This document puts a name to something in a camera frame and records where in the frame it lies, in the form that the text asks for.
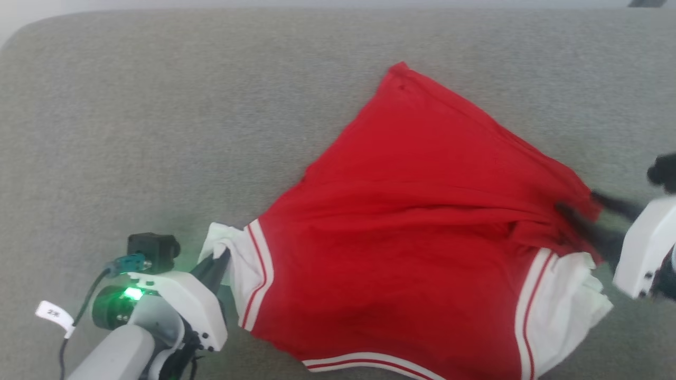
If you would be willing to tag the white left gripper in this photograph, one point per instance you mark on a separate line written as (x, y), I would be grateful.
(190, 306)

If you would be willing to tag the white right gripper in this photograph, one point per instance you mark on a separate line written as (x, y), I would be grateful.
(641, 248)

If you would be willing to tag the red and white garment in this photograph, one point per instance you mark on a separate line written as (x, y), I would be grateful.
(412, 237)

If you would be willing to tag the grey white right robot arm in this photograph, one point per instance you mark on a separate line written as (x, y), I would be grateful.
(668, 277)

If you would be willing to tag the grey fabric sofa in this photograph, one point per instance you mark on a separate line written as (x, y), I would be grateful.
(158, 132)

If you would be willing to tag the dark grey metal bar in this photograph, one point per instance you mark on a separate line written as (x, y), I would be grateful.
(647, 2)

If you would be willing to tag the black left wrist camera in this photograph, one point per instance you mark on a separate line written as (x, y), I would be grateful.
(153, 250)

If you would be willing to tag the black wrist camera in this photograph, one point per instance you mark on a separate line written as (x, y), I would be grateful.
(153, 250)
(664, 171)

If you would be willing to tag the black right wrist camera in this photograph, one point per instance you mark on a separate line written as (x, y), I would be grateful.
(664, 171)

